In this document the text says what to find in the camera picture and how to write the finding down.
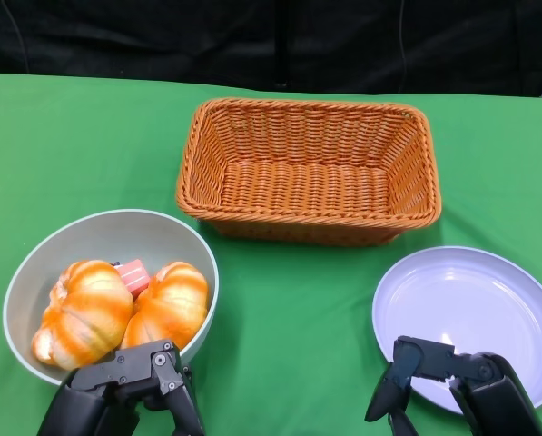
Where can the orange wicker basket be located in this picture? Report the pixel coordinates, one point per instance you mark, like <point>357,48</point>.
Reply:
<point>307,191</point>

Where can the orange pumpkin-shaped bread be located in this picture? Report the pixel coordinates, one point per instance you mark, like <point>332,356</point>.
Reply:
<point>84,313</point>
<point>170,304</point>

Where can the pale green bowl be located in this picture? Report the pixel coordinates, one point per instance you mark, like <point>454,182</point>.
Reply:
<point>116,236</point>

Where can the green tablecloth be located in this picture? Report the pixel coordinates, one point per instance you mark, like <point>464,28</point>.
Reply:
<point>71,159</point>

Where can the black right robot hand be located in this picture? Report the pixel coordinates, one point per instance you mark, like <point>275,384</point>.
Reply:
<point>493,390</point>

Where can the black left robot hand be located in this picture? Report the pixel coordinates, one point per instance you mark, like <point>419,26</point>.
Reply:
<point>111,386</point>

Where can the salmon pink cake slice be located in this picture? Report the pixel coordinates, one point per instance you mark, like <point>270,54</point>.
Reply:
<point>134,277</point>

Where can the black backdrop curtain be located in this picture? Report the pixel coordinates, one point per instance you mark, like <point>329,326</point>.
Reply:
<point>161,36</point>

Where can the lavender round plate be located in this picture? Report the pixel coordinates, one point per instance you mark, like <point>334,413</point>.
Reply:
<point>456,295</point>

